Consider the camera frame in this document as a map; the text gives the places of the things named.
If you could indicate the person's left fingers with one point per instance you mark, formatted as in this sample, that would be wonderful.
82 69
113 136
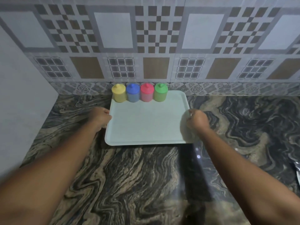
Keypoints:
108 120

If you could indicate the pink lidded jar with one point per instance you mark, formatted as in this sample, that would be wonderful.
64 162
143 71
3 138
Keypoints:
147 92

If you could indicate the person's right forearm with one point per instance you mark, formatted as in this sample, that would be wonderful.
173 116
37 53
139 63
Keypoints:
246 175

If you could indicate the person's right fingers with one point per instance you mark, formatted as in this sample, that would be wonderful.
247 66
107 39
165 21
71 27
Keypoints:
190 118

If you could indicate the blue lidded jar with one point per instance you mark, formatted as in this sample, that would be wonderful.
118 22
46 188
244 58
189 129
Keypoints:
133 92

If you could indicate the person's left hand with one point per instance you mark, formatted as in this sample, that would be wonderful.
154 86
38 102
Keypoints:
99 117

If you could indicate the person's left forearm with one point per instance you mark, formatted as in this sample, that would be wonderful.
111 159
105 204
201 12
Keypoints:
46 171

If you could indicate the green lidded jar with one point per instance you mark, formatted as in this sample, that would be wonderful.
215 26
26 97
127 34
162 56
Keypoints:
160 92

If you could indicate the yellow lidded jar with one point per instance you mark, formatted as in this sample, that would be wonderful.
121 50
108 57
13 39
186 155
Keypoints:
118 93

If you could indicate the person's right hand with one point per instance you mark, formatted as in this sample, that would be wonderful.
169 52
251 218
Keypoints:
198 120

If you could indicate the pale green rectangular tray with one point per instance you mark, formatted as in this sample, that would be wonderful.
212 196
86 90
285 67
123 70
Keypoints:
147 121

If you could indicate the shiny metal object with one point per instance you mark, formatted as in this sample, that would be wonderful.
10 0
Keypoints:
298 172

